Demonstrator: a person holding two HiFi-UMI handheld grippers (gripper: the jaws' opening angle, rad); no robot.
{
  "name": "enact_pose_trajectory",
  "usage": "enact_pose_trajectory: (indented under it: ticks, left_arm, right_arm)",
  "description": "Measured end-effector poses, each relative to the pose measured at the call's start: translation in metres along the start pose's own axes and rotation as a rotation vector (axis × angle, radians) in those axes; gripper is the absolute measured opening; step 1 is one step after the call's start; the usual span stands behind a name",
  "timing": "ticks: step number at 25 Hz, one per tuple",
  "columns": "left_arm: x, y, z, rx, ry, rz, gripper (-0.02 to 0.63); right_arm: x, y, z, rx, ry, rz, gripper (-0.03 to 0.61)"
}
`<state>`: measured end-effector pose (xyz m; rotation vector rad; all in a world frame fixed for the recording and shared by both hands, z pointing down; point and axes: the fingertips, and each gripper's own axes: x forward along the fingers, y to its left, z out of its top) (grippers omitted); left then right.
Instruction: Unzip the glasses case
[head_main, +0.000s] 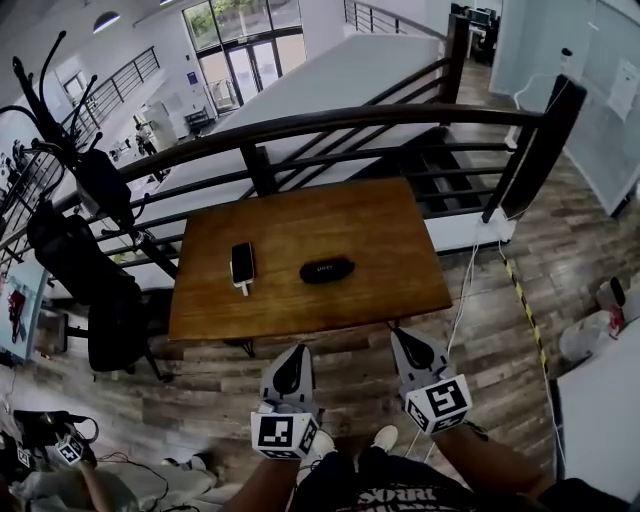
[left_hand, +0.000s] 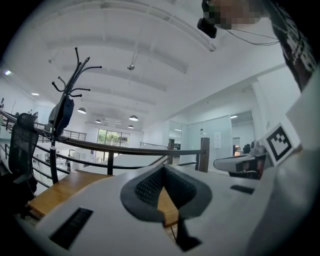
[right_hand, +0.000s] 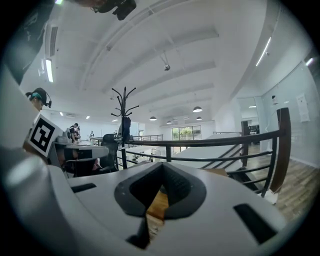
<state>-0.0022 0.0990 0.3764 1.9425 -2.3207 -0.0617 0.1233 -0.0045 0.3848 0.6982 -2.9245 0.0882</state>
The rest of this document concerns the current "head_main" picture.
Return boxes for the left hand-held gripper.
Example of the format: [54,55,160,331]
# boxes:
[249,343,321,460]

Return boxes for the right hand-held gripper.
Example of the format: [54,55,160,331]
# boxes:
[390,329,474,435]

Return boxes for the black oval case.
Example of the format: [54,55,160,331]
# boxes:
[298,257,357,285]

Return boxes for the person's right forearm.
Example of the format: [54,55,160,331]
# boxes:
[432,422,551,501]

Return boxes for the person's left forearm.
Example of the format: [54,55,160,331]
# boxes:
[219,452,304,512]

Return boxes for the white sneaker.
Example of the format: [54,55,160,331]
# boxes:
[372,424,400,454]
[309,429,337,459]

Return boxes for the black trousers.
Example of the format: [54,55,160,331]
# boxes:
[349,444,396,471]

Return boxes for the black smartphone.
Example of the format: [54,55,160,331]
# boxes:
[229,241,257,289]

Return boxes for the black printed t-shirt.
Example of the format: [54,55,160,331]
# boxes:
[294,449,640,512]

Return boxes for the clear water jug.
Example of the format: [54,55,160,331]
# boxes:
[558,309,626,364]

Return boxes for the white waste bin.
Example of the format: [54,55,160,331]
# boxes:
[594,275,629,321]

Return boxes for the black office chair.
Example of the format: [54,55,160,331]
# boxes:
[27,199,174,384]

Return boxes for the black tote bag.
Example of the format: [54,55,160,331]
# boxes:
[12,409,99,461]

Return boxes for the wooden table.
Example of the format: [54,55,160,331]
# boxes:
[0,12,589,281]

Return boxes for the black hanging bag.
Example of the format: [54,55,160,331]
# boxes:
[74,147,136,226]

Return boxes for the black metal rack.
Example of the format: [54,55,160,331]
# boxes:
[183,107,211,135]

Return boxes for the light blue side table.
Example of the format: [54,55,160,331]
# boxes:
[0,259,50,366]

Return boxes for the large glass window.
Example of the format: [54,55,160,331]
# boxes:
[182,0,307,114]

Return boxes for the white paper notice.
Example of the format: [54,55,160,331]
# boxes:
[607,57,640,121]

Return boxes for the black balcony railing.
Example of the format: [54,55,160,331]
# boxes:
[59,45,162,131]
[343,0,449,39]

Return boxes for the black coat rack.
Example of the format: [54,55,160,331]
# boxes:
[0,29,176,281]

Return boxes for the white power cable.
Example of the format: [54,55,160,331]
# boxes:
[444,227,506,354]

